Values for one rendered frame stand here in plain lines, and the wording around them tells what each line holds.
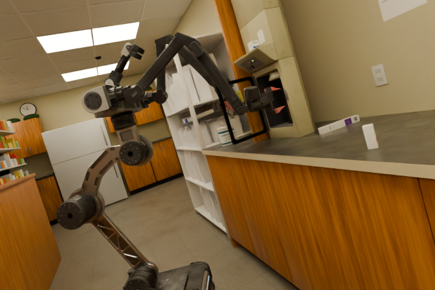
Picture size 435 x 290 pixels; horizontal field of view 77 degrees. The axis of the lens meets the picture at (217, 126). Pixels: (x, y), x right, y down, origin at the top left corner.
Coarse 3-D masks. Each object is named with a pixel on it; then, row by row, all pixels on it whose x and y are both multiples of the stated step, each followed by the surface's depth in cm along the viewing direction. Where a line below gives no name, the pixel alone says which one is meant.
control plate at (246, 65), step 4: (248, 60) 172; (256, 60) 167; (240, 64) 181; (244, 64) 179; (248, 64) 176; (252, 64) 174; (260, 64) 170; (264, 64) 168; (244, 68) 184; (248, 68) 181; (252, 68) 178; (256, 68) 176
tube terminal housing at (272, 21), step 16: (256, 16) 166; (272, 16) 160; (240, 32) 187; (256, 32) 171; (272, 32) 159; (288, 32) 174; (288, 48) 163; (272, 64) 166; (288, 64) 162; (288, 80) 161; (288, 96) 161; (304, 96) 165; (304, 112) 164; (272, 128) 186; (288, 128) 170; (304, 128) 164
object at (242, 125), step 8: (248, 80) 186; (216, 88) 172; (232, 88) 178; (240, 88) 182; (224, 96) 174; (240, 96) 181; (232, 112) 176; (256, 112) 187; (232, 120) 176; (240, 120) 179; (248, 120) 182; (256, 120) 186; (232, 128) 175; (240, 128) 178; (248, 128) 181; (256, 128) 185; (240, 136) 178
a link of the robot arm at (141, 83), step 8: (176, 40) 128; (184, 40) 128; (192, 40) 128; (168, 48) 130; (176, 48) 130; (160, 56) 131; (168, 56) 131; (152, 64) 133; (160, 64) 132; (152, 72) 133; (160, 72) 135; (144, 80) 134; (152, 80) 135; (136, 88) 133; (144, 88) 135; (128, 96) 134; (136, 96) 134
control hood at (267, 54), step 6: (258, 48) 155; (264, 48) 157; (270, 48) 158; (246, 54) 167; (252, 54) 163; (258, 54) 161; (264, 54) 158; (270, 54) 158; (240, 60) 176; (246, 60) 173; (264, 60) 164; (270, 60) 161; (276, 60) 161; (240, 66) 184; (264, 66) 172
